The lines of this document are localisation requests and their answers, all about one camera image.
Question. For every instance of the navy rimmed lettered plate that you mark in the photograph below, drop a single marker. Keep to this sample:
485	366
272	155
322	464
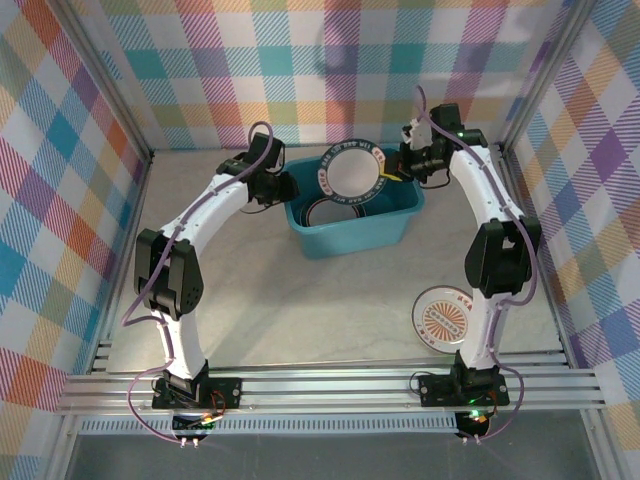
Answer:
350	172

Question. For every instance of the small green rimmed plate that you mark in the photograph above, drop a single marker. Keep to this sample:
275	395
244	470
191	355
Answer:
337	216

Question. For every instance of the teal plastic bin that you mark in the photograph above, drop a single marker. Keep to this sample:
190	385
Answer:
350	240

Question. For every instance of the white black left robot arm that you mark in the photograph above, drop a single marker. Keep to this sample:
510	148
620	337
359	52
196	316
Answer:
210	210

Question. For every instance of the orange sunburst plate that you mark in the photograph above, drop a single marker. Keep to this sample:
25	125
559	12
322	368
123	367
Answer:
437	320

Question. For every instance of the green circuit board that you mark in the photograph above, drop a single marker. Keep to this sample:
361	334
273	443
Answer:
192	424
475	422

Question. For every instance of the aluminium side rail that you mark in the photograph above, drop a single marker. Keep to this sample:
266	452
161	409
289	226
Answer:
140	200
550	305

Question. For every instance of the aluminium upright post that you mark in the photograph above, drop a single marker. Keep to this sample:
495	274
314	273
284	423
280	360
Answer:
545	75
107	80

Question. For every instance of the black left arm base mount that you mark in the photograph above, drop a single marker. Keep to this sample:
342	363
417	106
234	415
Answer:
227	392

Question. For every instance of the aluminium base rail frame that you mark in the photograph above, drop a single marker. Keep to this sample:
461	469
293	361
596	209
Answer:
325	390

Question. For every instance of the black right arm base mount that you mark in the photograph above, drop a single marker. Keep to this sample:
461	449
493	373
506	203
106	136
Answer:
435	390

